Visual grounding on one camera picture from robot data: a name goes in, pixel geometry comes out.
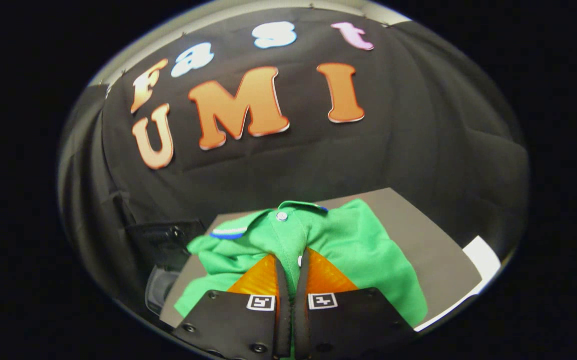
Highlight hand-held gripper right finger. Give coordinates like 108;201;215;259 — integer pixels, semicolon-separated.
293;247;417;360

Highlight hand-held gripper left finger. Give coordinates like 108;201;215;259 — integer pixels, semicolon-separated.
172;253;293;360

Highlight green polo shirt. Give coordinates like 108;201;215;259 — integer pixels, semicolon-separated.
174;199;429;328

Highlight dark washing machine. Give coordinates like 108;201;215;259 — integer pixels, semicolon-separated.
124;219;208;317

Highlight grey metal cabinet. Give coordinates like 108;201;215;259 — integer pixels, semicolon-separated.
161;187;484;332

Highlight black backdrop cloth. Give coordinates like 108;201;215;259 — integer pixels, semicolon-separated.
58;7;530;311

